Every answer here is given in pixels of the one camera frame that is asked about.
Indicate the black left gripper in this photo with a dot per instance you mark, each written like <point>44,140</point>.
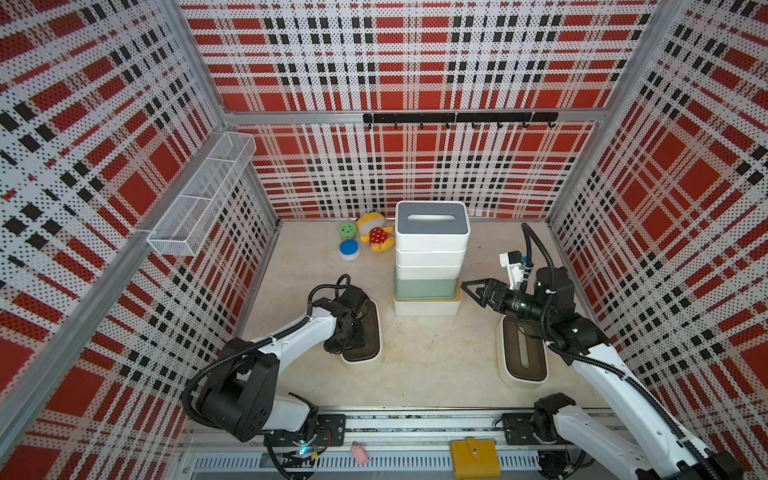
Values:
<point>358,340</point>

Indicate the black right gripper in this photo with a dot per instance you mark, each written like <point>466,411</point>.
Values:
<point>487,292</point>

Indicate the cream box dark lid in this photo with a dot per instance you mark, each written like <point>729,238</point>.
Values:
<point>367,329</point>
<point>521,353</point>

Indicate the white box grey lid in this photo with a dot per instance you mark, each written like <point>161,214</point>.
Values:
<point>428,226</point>

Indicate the white bamboo-lid box corner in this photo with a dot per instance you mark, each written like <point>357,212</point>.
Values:
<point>406,258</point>

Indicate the mint green square tissue box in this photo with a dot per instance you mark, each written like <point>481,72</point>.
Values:
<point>425,289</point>

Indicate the white bamboo-lid tissue box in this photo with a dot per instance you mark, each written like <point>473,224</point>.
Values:
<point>427,272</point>
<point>428,306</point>

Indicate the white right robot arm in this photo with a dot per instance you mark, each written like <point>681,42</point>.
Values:
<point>660,447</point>

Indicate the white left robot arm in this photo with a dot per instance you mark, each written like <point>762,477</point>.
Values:
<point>238,392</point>

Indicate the blue and white round button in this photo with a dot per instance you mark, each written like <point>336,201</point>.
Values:
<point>349,250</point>

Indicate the green lid air freshener jar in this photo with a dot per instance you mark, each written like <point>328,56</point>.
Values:
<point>347,231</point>

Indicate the small pink object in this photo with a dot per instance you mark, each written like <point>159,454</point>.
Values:
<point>359,454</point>

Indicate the yellow leather wallet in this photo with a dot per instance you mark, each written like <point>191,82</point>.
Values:
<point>474,458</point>

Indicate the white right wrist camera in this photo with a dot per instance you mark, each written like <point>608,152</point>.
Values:
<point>515,265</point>

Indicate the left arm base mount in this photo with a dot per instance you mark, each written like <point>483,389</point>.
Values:
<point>321,430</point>

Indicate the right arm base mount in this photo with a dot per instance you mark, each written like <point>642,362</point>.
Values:
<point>518,430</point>

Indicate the black hook rail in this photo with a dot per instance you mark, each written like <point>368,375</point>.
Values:
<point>448,118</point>

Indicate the white wire mesh shelf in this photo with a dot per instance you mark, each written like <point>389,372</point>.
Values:
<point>216,170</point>

